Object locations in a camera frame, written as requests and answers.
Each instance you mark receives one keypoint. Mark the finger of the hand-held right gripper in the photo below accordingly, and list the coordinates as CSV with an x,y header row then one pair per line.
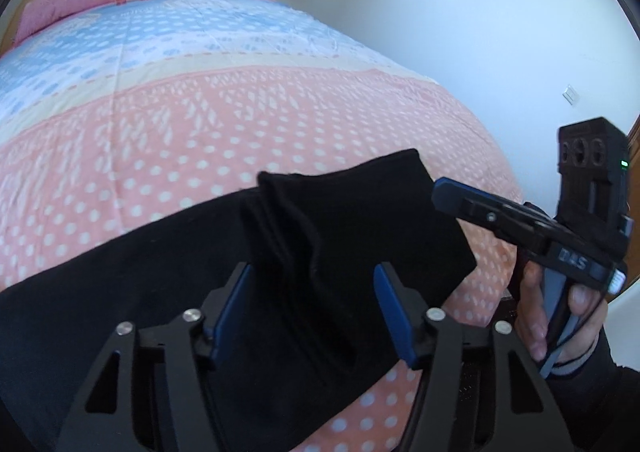
x,y
452,192

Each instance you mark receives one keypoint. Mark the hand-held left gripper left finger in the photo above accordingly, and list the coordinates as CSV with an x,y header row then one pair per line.
x,y
230,317

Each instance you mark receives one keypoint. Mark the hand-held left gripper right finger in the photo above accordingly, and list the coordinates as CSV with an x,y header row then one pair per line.
x,y
395,317

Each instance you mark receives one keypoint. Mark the black pants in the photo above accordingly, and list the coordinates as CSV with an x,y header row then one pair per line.
x,y
325,232

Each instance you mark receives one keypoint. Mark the person's right forearm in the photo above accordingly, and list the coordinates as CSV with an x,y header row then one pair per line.
x,y
600,392

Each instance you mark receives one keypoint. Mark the person's right hand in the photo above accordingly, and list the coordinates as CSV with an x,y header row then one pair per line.
x,y
530,317

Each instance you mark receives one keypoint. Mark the polka-dot bedspread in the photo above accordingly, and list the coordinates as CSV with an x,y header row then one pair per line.
x,y
200,106

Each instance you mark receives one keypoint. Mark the pink pillow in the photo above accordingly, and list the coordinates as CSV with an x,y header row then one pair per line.
x,y
65,1

